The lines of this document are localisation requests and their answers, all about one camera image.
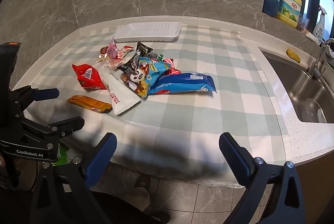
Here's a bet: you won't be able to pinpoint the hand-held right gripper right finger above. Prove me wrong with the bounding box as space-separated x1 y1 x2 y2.
219 132 306 224

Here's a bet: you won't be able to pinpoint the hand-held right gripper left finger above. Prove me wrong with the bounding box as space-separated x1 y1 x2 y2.
30 132 117 224

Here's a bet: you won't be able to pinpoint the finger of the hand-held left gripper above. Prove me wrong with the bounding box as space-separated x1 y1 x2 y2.
9 85 60 120
20 116 85 141

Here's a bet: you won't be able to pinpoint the orange snack bar packet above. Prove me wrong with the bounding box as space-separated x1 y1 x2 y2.
67 95 113 113

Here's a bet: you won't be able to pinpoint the red snack packet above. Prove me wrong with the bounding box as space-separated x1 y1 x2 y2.
72 64 107 90

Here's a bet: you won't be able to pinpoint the white zip pouch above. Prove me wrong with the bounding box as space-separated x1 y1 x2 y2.
99 69 141 115

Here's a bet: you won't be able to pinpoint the brown gold snack packet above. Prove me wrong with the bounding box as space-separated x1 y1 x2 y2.
97 46 110 62

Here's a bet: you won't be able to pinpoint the clear snack packet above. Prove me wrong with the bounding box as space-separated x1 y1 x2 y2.
100 58 126 71

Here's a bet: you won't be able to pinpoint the panda print snack packet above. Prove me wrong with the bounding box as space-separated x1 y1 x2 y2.
120 57 174 98

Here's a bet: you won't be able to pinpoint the pink snack packet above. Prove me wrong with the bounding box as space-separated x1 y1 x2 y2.
108 37 120 59

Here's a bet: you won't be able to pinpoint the red white candy packet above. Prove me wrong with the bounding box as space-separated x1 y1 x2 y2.
116 46 133 59

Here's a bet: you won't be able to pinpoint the long blue cookie packet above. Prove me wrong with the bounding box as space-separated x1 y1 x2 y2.
147 72 218 95

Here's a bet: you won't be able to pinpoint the black cookie packet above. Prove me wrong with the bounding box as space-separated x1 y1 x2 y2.
117 42 154 73

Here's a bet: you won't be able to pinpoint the small red packet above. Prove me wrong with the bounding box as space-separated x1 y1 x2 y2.
163 58 182 75

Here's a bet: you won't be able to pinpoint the white plastic tray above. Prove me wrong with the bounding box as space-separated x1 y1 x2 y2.
113 22 182 43

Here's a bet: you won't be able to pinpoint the green plastic bag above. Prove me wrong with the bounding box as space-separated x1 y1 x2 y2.
52 144 84 165

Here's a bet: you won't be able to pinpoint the black slipper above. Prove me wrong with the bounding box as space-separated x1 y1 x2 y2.
134 174 152 201

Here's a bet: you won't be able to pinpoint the person's dark pants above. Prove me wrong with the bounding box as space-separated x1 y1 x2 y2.
91 191 170 224

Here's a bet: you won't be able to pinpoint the steel sink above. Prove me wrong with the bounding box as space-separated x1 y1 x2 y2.
259 49 334 124

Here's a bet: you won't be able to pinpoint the yellow sponge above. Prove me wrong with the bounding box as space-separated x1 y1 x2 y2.
286 49 301 62

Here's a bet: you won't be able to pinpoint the metal faucet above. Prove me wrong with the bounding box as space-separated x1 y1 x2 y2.
306 38 334 80

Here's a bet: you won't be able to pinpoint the clear plastic bag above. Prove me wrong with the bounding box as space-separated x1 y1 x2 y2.
297 15 310 32

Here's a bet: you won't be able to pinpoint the white spray bottle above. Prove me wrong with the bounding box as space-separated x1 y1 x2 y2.
312 6 328 44

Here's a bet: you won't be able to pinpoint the blue utensil holder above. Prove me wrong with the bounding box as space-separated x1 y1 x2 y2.
263 0 280 18

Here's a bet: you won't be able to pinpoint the yellow detergent bottle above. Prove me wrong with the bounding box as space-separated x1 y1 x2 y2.
277 0 303 28

